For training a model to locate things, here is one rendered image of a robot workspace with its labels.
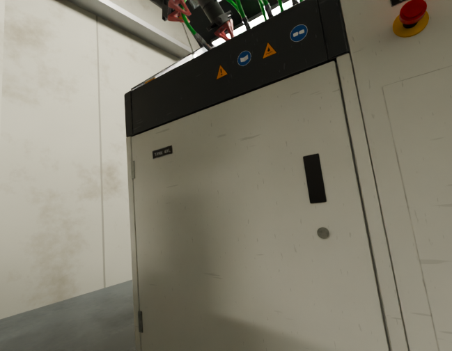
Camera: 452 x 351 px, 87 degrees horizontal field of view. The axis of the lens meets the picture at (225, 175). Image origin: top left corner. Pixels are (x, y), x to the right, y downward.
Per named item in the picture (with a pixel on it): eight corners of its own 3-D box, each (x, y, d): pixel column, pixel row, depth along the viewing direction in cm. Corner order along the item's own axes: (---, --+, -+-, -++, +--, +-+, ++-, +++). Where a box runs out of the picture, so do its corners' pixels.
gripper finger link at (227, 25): (246, 35, 90) (231, 11, 87) (238, 41, 86) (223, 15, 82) (232, 46, 95) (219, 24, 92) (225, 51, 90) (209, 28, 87)
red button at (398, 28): (398, 29, 40) (391, 3, 41) (395, 42, 44) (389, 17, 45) (437, 14, 38) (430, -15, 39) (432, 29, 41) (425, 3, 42)
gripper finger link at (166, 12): (193, 24, 94) (173, 10, 94) (196, 5, 87) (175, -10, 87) (183, 30, 90) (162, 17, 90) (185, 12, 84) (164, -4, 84)
